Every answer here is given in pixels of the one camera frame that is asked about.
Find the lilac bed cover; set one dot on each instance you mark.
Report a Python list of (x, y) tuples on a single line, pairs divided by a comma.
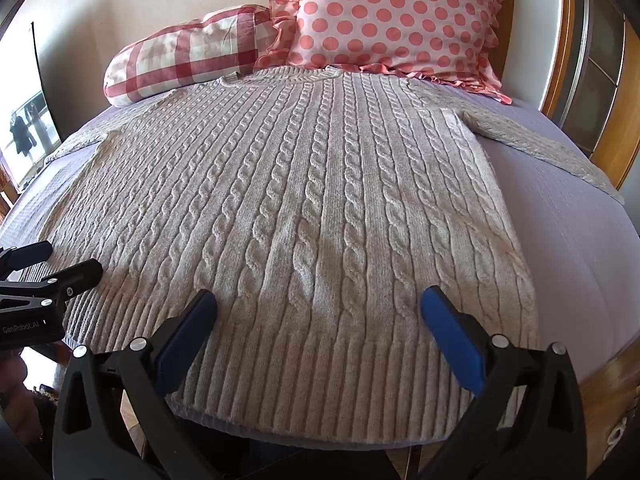
[(560, 240)]

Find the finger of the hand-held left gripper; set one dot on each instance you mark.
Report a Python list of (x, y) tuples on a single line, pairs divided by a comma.
[(75, 274), (26, 255)]

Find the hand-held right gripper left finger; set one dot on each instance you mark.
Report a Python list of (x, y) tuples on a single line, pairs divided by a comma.
[(184, 331)]

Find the framed photo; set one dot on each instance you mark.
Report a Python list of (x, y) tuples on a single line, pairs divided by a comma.
[(25, 125)]

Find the pink polka dot pillow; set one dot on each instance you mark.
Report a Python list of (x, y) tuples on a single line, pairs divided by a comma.
[(400, 15)]

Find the wooden bed frame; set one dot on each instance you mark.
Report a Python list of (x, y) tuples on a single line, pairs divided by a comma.
[(607, 385)]

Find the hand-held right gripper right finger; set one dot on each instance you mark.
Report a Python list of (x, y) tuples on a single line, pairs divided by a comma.
[(451, 331)]

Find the red checked pillow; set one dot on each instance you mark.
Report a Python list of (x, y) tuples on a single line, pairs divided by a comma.
[(185, 57)]

